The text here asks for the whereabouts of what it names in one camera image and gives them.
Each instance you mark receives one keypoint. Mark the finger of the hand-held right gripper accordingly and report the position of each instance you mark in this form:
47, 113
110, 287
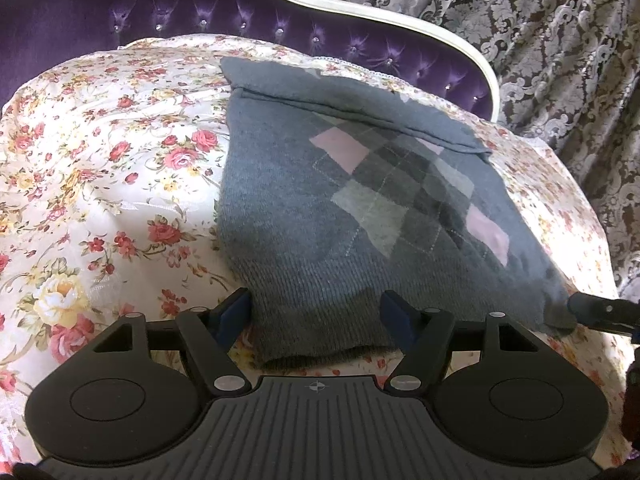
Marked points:
600, 312

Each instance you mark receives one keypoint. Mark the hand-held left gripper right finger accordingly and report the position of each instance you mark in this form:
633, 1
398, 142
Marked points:
397, 317

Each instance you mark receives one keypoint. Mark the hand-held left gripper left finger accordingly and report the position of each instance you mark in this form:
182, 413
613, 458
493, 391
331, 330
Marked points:
232, 317

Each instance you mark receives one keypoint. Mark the grey argyle knit sweater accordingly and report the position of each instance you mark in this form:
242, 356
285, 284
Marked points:
300, 240

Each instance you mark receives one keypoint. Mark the floral print blanket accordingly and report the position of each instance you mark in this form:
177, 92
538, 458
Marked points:
100, 185

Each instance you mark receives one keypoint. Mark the grey damask curtain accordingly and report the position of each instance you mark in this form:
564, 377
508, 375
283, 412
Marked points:
550, 60

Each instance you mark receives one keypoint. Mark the purple tufted sofa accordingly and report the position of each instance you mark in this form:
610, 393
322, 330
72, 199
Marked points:
150, 10

